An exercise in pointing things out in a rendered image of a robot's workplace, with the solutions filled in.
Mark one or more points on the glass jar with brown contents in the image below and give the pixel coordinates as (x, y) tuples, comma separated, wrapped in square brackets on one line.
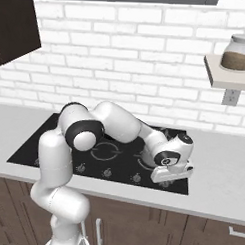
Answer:
[(237, 55)]

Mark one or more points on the beige wall shelf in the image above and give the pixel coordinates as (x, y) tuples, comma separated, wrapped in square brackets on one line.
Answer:
[(229, 78)]

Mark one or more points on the brown drawer front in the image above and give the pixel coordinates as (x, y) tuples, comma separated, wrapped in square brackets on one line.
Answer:
[(217, 238)]

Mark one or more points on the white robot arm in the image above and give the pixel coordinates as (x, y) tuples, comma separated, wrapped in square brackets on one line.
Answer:
[(54, 158)]

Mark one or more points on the dark brown wall cupboard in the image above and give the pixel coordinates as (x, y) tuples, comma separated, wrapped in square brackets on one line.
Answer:
[(14, 27)]

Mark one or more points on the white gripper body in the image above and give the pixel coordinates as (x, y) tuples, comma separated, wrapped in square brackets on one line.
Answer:
[(168, 173)]

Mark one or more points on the grey wall socket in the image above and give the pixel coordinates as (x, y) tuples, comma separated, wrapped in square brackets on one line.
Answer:
[(231, 97)]

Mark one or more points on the black glass hob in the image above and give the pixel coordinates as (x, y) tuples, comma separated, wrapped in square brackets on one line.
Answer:
[(116, 161)]

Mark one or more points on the brown cupboard door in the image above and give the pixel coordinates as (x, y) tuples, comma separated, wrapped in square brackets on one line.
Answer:
[(11, 214), (137, 228)]

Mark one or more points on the grey hob knob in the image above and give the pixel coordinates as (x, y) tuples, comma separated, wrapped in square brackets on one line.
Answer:
[(136, 177), (165, 184), (81, 167), (107, 173), (36, 162)]

